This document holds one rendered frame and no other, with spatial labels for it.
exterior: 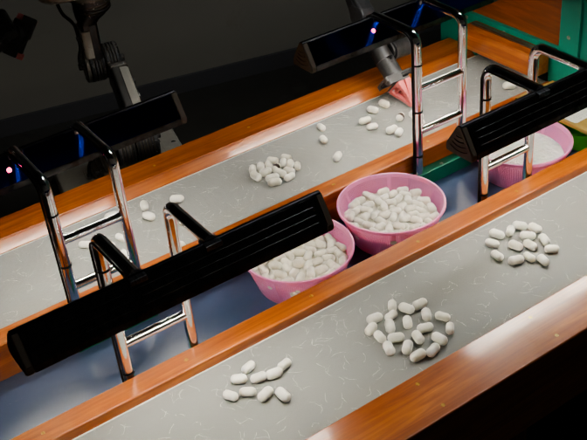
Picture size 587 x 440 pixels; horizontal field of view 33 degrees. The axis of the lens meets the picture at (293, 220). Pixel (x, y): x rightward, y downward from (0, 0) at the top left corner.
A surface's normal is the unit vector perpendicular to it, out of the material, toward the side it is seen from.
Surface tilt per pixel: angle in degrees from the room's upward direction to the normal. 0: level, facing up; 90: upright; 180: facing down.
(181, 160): 0
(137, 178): 0
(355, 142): 0
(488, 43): 90
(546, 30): 90
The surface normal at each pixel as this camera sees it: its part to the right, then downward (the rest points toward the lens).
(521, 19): -0.82, 0.38
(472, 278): -0.08, -0.82
